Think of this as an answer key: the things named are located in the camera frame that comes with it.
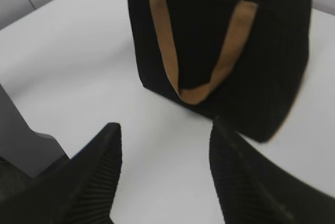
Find black bag with tan handles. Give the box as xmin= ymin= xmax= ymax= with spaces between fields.
xmin=127 ymin=0 xmax=311 ymax=142

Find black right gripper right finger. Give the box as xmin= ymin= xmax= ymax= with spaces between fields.
xmin=209 ymin=117 xmax=334 ymax=223

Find grey robot base block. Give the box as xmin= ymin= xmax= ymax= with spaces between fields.
xmin=1 ymin=87 xmax=69 ymax=178

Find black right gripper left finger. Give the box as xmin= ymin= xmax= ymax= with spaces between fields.
xmin=1 ymin=122 xmax=122 ymax=223

